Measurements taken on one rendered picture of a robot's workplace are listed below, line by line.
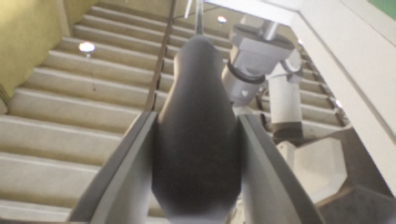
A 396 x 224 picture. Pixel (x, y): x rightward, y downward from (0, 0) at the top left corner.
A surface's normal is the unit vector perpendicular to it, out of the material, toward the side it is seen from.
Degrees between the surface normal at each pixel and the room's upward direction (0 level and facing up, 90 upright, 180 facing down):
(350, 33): 90
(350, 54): 90
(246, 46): 90
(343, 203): 110
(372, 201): 125
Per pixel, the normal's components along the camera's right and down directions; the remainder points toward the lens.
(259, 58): -0.01, 0.75
